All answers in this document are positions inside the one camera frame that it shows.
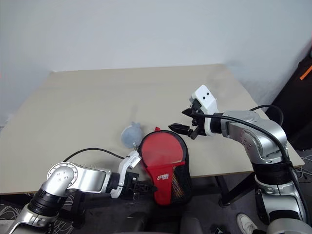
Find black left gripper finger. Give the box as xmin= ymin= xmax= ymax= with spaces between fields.
xmin=133 ymin=180 xmax=158 ymax=196

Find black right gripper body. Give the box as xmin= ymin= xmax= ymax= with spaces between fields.
xmin=189 ymin=98 xmax=208 ymax=140

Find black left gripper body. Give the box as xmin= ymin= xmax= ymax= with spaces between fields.
xmin=121 ymin=172 xmax=141 ymax=200

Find red and black paddle case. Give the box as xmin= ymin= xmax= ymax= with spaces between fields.
xmin=138 ymin=126 xmax=193 ymax=207

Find red table tennis paddle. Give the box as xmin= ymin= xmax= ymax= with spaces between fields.
xmin=141 ymin=133 xmax=187 ymax=198

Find grey-blue plush pendant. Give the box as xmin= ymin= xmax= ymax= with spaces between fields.
xmin=120 ymin=121 xmax=144 ymax=149

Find black table leg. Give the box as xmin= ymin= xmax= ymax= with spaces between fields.
xmin=214 ymin=169 xmax=256 ymax=208

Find black cabinet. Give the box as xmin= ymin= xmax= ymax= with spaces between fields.
xmin=265 ymin=40 xmax=312 ymax=152

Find white shoe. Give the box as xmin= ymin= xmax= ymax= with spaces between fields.
xmin=236 ymin=213 xmax=258 ymax=234

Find orange tape strip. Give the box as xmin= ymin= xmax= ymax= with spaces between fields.
xmin=300 ymin=65 xmax=312 ymax=81

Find black and white patterned rug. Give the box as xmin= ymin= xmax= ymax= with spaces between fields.
xmin=0 ymin=194 xmax=75 ymax=234

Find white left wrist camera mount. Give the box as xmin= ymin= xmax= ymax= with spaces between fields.
xmin=110 ymin=150 xmax=142 ymax=199

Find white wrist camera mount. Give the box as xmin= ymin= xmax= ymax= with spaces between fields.
xmin=110 ymin=150 xmax=142 ymax=199
xmin=188 ymin=84 xmax=220 ymax=136

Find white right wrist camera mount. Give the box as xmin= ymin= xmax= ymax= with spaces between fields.
xmin=188 ymin=84 xmax=220 ymax=136

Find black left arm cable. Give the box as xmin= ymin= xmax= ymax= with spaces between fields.
xmin=62 ymin=147 xmax=125 ymax=163

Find thin white floor cables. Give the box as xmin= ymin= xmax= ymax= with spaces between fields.
xmin=293 ymin=148 xmax=312 ymax=182

